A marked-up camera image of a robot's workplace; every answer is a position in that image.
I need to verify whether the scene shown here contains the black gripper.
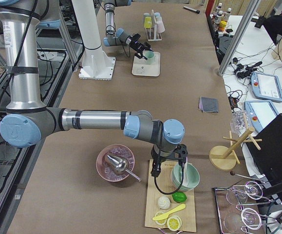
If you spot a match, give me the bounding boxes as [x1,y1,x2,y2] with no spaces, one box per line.
[129,41,152,60]
[150,145,174,177]

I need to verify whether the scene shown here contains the green plastic cup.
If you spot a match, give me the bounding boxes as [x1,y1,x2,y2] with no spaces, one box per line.
[144,51,155,64]

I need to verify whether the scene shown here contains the cream rabbit tray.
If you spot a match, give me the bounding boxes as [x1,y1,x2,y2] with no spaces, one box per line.
[132,52,160,77]

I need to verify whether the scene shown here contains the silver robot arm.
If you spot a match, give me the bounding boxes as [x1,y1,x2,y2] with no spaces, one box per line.
[0,0,187,177]
[102,0,152,60]

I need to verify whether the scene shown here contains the pink plastic cup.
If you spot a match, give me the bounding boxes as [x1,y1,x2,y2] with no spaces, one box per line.
[156,20,165,33]

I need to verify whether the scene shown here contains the white ceramic spoon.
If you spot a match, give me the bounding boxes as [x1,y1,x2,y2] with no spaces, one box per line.
[182,158,188,186]

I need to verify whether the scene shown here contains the white steamed bun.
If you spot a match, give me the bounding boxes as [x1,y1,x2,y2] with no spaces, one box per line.
[157,196,171,210]

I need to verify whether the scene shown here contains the green lime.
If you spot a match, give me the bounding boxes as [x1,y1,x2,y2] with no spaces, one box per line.
[171,192,187,203]

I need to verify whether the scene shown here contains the metal ice scoop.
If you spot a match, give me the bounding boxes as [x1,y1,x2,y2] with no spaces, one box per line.
[104,153,141,182]

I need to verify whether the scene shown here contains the wooden cutting board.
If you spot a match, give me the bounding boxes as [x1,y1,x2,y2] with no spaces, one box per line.
[144,158,197,232]

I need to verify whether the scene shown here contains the stacked green bowls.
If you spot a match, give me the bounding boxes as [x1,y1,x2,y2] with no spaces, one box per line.
[170,163,200,192]

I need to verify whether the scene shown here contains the yellow plastic knife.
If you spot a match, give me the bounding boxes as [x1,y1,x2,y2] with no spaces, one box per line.
[152,204,186,221]

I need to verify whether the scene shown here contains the pink bowl with ice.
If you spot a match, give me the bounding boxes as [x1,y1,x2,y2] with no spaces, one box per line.
[96,144,135,182]

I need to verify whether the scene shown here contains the lemon slice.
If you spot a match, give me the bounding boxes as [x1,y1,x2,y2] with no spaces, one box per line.
[167,215,182,232]

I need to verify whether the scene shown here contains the metal tube with black cap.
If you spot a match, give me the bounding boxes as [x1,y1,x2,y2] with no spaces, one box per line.
[183,6,200,14]

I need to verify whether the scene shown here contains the wooden mug tree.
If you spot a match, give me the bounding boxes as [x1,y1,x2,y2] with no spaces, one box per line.
[209,111,262,171]

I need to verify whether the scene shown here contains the grey folded cloth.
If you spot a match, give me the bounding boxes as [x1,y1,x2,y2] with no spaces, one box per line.
[199,97,219,113]

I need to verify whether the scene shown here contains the blue teach pendant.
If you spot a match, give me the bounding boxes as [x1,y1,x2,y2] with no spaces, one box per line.
[251,71,282,102]
[244,100,279,133]

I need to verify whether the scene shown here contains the white wire cup rack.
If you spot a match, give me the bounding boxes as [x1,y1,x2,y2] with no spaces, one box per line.
[144,9,162,41]

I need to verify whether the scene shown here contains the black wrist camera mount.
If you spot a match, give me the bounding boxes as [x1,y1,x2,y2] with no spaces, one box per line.
[173,144,188,166]

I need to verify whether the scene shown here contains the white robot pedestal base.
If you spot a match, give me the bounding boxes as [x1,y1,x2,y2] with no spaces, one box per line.
[72,0,115,80]

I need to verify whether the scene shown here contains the black wire glass rack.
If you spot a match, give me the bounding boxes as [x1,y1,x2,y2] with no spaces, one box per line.
[213,175,282,234]

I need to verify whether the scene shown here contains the aluminium frame post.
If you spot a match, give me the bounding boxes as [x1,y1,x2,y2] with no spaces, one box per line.
[217,0,261,77]

